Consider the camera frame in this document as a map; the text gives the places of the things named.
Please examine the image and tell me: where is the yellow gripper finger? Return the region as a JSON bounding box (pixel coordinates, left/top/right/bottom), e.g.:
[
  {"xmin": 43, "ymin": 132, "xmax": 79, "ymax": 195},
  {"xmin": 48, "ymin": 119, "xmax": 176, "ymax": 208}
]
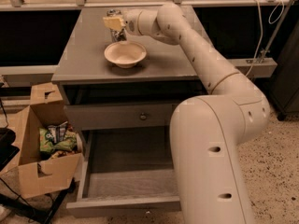
[{"xmin": 103, "ymin": 16, "xmax": 125, "ymax": 31}]

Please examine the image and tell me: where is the silver redbull can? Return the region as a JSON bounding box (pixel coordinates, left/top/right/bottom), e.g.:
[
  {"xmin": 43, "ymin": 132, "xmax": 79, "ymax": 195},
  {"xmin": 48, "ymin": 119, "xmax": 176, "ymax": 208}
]
[{"xmin": 107, "ymin": 9, "xmax": 126, "ymax": 42}]

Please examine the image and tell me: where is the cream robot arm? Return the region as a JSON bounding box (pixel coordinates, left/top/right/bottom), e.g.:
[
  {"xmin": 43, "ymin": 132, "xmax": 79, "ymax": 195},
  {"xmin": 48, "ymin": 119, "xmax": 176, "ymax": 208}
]
[{"xmin": 104, "ymin": 3, "xmax": 270, "ymax": 224}]

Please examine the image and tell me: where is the grey wooden drawer cabinet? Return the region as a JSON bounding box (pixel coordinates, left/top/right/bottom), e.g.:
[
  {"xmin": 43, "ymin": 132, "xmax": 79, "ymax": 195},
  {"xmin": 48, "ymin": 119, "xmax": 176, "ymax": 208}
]
[{"xmin": 51, "ymin": 5, "xmax": 229, "ymax": 133}]

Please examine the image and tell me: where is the closed grey drawer with knob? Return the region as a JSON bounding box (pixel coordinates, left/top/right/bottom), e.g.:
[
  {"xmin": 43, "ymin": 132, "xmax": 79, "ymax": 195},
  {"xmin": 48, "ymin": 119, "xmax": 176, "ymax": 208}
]
[{"xmin": 64, "ymin": 102, "xmax": 177, "ymax": 131}]

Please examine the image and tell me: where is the open grey bottom drawer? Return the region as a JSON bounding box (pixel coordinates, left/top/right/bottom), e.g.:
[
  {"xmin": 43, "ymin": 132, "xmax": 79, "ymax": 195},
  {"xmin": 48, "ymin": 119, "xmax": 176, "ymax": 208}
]
[{"xmin": 66, "ymin": 126, "xmax": 180, "ymax": 217}]

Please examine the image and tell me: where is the cream paper bowl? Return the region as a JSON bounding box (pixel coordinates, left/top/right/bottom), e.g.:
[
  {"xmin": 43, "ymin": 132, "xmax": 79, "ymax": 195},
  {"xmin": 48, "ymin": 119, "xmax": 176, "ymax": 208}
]
[{"xmin": 104, "ymin": 41, "xmax": 147, "ymax": 68}]

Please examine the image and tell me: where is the silver snack packet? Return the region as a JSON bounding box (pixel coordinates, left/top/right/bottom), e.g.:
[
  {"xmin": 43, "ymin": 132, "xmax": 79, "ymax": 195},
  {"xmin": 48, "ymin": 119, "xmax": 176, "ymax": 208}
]
[{"xmin": 48, "ymin": 121, "xmax": 68, "ymax": 144}]

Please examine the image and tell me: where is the green snack bag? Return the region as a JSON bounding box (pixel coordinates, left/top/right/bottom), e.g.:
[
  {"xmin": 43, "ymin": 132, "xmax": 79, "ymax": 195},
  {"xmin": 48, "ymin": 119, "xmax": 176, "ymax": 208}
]
[{"xmin": 39, "ymin": 128, "xmax": 77, "ymax": 155}]

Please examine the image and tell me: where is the open cardboard box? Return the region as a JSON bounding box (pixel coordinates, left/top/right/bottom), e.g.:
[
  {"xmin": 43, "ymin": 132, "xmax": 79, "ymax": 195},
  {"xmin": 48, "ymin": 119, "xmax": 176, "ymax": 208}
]
[{"xmin": 4, "ymin": 83, "xmax": 81, "ymax": 199}]

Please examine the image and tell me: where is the dark cabinet at right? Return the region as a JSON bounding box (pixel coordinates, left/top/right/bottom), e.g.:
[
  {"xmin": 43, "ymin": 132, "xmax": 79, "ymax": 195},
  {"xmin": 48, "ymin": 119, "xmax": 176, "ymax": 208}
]
[{"xmin": 267, "ymin": 21, "xmax": 299, "ymax": 121}]

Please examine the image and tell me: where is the metal railing frame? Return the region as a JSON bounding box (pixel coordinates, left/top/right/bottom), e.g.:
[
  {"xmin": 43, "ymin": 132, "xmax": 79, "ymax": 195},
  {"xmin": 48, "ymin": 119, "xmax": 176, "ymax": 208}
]
[{"xmin": 0, "ymin": 0, "xmax": 291, "ymax": 87}]

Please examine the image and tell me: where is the white cable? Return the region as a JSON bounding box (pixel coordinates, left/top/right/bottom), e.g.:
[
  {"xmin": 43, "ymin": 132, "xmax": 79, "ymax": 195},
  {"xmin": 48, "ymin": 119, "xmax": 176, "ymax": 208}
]
[{"xmin": 244, "ymin": 0, "xmax": 286, "ymax": 78}]

